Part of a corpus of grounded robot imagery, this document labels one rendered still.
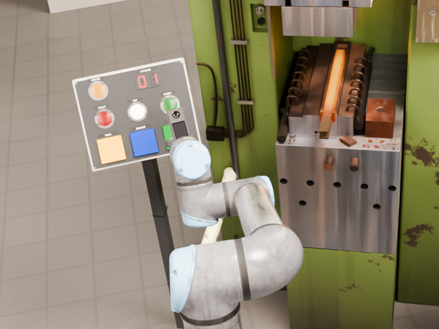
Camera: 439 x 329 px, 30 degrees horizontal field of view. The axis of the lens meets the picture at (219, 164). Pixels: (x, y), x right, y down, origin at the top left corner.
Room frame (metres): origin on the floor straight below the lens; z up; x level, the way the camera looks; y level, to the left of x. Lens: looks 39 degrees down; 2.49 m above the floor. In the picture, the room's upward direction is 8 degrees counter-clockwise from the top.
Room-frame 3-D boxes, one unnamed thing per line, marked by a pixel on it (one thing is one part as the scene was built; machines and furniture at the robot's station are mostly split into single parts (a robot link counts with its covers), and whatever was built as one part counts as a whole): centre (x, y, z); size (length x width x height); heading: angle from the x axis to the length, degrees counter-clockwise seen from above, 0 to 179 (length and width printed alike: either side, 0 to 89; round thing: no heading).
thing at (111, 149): (1.97, 0.32, 1.01); 0.07 x 0.05 x 0.07; 97
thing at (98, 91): (2.06, 0.33, 1.16); 0.05 x 0.03 x 0.04; 72
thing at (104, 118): (2.01, 0.32, 1.09); 0.05 x 0.03 x 0.04; 72
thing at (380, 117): (2.02, -0.51, 0.95); 0.12 x 0.09 x 0.07; 162
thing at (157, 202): (2.11, 0.23, 0.54); 0.04 x 0.04 x 1.08; 72
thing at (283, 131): (2.19, -0.26, 0.93); 0.40 x 0.03 x 0.03; 162
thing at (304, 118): (2.22, -0.39, 0.96); 0.42 x 0.20 x 0.09; 162
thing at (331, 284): (2.21, -0.45, 0.23); 0.56 x 0.38 x 0.47; 162
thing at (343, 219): (2.21, -0.45, 0.69); 0.56 x 0.38 x 0.45; 162
